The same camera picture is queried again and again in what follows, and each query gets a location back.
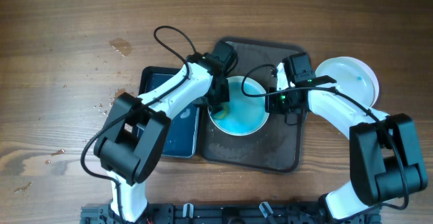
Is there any green yellow sponge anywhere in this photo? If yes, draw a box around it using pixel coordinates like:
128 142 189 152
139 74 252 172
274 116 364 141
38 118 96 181
212 104 229 120

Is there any white plate blue dot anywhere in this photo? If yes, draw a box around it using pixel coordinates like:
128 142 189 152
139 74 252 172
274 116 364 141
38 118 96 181
210 76 269 136

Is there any white plate blue smear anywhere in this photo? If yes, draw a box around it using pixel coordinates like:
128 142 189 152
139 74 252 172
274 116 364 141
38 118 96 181
315 56 373 107

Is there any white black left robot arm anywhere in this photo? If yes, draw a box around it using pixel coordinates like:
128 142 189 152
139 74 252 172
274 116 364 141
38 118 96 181
88 62 229 223

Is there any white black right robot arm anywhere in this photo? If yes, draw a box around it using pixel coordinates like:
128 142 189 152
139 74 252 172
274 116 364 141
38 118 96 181
265 76 428 223

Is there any black water basin tray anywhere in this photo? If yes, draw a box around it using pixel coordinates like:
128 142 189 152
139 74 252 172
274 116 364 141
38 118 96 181
139 66 200 158

